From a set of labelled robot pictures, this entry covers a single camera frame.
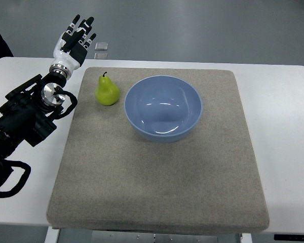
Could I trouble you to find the lower floor plate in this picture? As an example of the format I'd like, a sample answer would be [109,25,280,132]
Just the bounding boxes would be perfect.
[94,52,108,60]

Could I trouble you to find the metal table frame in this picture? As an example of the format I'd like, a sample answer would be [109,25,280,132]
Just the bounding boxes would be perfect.
[44,225,253,243]

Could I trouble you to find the blue bowl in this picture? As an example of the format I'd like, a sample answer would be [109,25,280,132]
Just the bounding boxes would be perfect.
[124,75,203,143]

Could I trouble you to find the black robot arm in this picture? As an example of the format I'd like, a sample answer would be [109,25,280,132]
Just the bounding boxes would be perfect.
[0,72,78,161]

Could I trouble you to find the grey felt mat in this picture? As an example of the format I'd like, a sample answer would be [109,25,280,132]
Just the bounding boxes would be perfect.
[47,67,270,235]

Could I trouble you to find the green pear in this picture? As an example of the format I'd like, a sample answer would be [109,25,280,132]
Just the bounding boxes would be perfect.
[95,72,120,106]

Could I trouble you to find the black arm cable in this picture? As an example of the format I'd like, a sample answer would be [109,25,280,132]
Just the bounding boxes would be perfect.
[0,158,32,198]

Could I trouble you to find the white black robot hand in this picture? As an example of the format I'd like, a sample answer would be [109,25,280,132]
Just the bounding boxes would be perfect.
[50,15,96,79]

